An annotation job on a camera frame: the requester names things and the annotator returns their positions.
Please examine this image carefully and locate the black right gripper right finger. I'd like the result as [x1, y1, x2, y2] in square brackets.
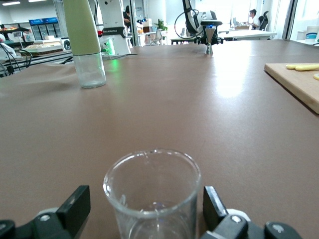
[200, 186, 302, 239]

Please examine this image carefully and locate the white office table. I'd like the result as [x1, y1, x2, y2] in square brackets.
[218, 29, 278, 41]

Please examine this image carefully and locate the clear glass measuring beaker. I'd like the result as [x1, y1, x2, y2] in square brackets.
[103, 148, 202, 239]

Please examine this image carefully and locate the white paper cup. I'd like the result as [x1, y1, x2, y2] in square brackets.
[306, 25, 319, 45]

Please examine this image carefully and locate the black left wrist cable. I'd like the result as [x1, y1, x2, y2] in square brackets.
[173, 9, 200, 38]

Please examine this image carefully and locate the wooden cutting board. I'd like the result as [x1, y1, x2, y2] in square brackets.
[264, 62, 319, 115]

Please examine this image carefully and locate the seated person in white shirt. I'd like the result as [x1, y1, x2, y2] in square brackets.
[246, 9, 261, 29]

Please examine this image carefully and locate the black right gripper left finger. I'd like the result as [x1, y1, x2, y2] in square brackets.
[0, 185, 91, 239]

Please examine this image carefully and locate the yellow plastic knife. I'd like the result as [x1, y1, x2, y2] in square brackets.
[285, 64, 319, 70]

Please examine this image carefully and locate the green potted plant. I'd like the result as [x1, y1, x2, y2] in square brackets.
[154, 19, 168, 32]

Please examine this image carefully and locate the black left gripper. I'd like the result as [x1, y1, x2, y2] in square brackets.
[194, 25, 225, 45]

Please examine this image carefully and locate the green shaker with glass base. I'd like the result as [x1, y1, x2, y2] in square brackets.
[62, 0, 107, 89]

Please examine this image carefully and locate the black cable tangle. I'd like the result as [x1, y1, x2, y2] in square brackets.
[0, 48, 33, 78]

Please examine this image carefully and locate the blue topped drink fridge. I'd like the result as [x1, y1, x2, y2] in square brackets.
[28, 17, 62, 41]

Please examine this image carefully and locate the tray of bread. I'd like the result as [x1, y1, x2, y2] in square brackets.
[23, 43, 63, 57]

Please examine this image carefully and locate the black office chair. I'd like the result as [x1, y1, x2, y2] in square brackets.
[258, 10, 270, 31]

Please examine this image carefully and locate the standing person in black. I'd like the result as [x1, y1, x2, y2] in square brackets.
[123, 5, 133, 36]

